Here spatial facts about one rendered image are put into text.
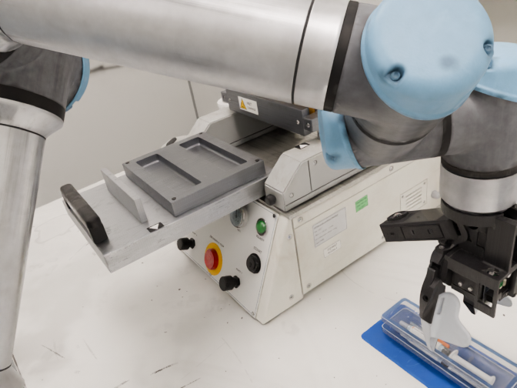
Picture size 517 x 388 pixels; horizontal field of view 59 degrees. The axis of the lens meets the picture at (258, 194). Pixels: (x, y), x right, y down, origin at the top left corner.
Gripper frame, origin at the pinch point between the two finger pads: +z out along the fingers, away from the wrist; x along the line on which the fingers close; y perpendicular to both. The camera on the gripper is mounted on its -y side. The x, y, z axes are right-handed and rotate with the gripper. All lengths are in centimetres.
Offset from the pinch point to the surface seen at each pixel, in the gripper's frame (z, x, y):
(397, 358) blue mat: 8.0, -4.0, -5.0
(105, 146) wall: 31, 8, -190
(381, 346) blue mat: 8.0, -3.9, -7.9
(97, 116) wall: 16, 10, -190
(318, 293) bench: 8.1, -3.0, -22.9
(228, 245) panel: 0.0, -11.1, -36.6
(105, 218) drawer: -14, -29, -39
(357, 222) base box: -1.1, 7.8, -23.4
